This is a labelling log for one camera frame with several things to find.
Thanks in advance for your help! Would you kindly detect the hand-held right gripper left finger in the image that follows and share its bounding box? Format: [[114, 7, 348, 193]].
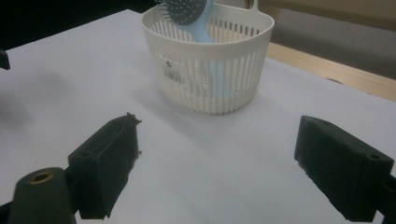
[[67, 112, 143, 220]]

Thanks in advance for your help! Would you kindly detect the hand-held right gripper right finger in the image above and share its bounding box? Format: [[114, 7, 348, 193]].
[[293, 115, 395, 223]]

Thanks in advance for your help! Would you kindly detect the white slatted plastic basket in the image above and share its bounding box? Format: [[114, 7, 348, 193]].
[[141, 0, 276, 116]]

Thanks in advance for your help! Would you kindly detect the light blue hairbrush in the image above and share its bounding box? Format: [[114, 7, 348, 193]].
[[154, 0, 233, 98]]

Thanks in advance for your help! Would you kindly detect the black curtain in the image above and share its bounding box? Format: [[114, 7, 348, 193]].
[[0, 0, 160, 51]]

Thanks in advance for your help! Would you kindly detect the wooden table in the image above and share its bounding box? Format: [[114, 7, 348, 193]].
[[265, 41, 396, 103]]

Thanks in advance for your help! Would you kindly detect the white table sheet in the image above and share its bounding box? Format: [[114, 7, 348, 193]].
[[0, 8, 396, 224]]

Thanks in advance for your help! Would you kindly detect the wooden bench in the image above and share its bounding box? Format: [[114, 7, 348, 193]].
[[248, 0, 396, 33]]

